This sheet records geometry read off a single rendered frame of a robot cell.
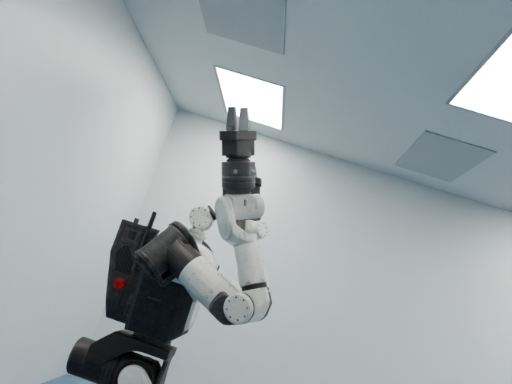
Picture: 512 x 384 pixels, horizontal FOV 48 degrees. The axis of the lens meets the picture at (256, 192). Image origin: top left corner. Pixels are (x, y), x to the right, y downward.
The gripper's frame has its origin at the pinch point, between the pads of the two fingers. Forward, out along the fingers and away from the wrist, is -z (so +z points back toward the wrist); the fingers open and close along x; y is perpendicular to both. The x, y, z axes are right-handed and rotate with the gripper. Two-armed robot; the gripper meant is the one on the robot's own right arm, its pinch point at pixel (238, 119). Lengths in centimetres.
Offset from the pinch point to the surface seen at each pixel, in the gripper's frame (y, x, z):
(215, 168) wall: -294, 359, 33
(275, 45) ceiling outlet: -123, 211, -59
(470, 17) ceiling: 12, 179, -56
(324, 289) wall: -179, 392, 157
